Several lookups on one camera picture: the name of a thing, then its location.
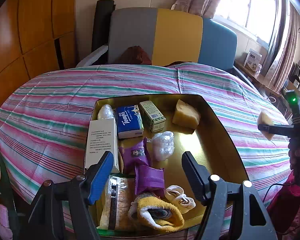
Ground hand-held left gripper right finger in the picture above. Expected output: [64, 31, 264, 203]
[182, 151, 278, 240]

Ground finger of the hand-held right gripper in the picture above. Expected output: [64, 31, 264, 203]
[257, 124, 293, 137]

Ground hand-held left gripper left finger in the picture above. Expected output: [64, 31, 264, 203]
[27, 151, 114, 240]

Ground yellow sponge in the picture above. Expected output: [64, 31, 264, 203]
[257, 112, 275, 140]
[172, 99, 201, 130]

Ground oat snack bar packet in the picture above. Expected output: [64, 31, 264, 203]
[99, 174, 138, 230]

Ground tall white box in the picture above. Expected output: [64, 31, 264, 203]
[84, 118, 121, 174]

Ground purple snack packet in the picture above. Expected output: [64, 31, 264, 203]
[134, 165, 165, 197]
[119, 137, 153, 174]

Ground yellow sock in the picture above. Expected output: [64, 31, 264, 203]
[127, 191, 185, 230]

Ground clear plastic bag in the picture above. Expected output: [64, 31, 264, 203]
[150, 131, 175, 162]

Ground gold tin box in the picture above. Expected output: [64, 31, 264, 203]
[84, 94, 250, 238]

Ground blue tissue pack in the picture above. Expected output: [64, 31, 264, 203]
[116, 105, 144, 139]

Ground white plastic bag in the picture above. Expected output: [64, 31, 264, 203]
[97, 104, 115, 120]

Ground small green box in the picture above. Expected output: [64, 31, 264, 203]
[139, 100, 165, 133]

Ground person's right hand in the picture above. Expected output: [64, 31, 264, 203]
[287, 140, 300, 180]

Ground wooden side table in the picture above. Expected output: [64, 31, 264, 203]
[234, 59, 290, 105]

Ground white printed carton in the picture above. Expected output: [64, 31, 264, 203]
[244, 48, 263, 72]

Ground red cloth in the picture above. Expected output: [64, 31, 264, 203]
[266, 172, 300, 233]

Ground striped blanket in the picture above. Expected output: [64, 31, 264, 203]
[0, 62, 294, 240]

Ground pink hair rollers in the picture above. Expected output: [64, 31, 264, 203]
[0, 204, 13, 240]

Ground window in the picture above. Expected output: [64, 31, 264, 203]
[212, 0, 288, 45]

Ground brown cloth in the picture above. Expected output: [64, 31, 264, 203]
[120, 45, 152, 65]

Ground grey yellow blue chair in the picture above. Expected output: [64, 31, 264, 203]
[107, 7, 238, 72]

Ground wooden wardrobe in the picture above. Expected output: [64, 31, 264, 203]
[0, 0, 77, 120]

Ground black cable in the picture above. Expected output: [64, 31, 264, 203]
[262, 182, 290, 203]

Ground grey bed rail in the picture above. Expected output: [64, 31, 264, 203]
[231, 65, 268, 98]

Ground white bed rail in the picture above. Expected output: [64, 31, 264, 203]
[75, 45, 108, 68]

